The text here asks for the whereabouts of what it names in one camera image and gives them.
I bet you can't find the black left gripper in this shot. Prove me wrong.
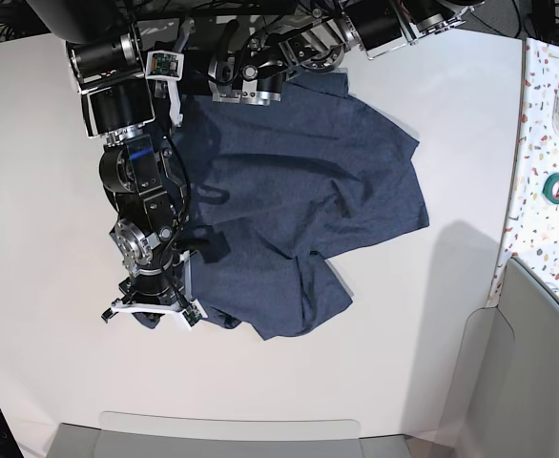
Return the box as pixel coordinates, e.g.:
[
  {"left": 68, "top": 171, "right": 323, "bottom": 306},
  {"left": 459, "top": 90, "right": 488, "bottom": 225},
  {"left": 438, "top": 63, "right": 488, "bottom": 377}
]
[{"left": 178, "top": 49, "right": 222, "bottom": 97}]

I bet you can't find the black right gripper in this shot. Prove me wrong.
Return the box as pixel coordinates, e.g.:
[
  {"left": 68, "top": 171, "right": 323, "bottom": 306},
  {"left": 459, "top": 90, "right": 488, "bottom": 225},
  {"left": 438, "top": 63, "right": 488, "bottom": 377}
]
[{"left": 116, "top": 264, "right": 185, "bottom": 310}]

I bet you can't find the navy blue t-shirt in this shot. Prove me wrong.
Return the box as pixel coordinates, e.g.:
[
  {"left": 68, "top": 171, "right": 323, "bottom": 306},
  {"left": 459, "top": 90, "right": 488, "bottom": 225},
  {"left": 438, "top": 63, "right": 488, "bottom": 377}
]
[{"left": 134, "top": 69, "right": 431, "bottom": 343}]

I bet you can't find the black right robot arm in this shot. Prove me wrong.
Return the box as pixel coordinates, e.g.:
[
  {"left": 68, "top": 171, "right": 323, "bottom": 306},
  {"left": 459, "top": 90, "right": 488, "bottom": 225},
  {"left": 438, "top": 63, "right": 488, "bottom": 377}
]
[{"left": 30, "top": 1, "right": 190, "bottom": 319}]

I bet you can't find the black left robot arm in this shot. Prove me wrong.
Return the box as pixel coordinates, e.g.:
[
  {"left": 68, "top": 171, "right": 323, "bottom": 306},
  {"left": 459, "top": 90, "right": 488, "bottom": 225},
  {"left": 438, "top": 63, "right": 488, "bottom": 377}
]
[{"left": 177, "top": 1, "right": 479, "bottom": 106}]

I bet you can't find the grey plastic bin front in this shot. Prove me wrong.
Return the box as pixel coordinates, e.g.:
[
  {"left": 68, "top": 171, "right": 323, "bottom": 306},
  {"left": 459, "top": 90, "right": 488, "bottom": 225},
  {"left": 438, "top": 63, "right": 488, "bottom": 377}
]
[{"left": 47, "top": 411, "right": 411, "bottom": 457}]

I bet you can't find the grey plastic bin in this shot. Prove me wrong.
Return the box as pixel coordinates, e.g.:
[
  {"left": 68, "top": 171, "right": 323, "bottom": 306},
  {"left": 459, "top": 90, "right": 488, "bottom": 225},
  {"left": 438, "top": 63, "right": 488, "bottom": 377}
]
[
  {"left": 47, "top": 411, "right": 411, "bottom": 457},
  {"left": 435, "top": 258, "right": 559, "bottom": 457}
]

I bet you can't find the grey plastic bin right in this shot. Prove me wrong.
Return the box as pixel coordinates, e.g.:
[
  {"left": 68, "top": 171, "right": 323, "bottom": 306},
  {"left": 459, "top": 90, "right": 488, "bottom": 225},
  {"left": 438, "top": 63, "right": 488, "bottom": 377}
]
[{"left": 435, "top": 258, "right": 559, "bottom": 457}]

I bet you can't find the green tape roll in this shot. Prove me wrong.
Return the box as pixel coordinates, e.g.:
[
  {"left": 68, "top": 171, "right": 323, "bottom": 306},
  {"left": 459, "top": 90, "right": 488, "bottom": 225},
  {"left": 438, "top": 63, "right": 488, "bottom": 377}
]
[{"left": 543, "top": 173, "right": 559, "bottom": 205}]

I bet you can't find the terrazzo patterned side table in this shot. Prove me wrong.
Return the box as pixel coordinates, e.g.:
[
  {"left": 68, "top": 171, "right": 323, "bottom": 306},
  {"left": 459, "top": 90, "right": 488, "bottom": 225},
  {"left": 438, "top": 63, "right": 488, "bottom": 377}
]
[{"left": 487, "top": 38, "right": 559, "bottom": 306}]

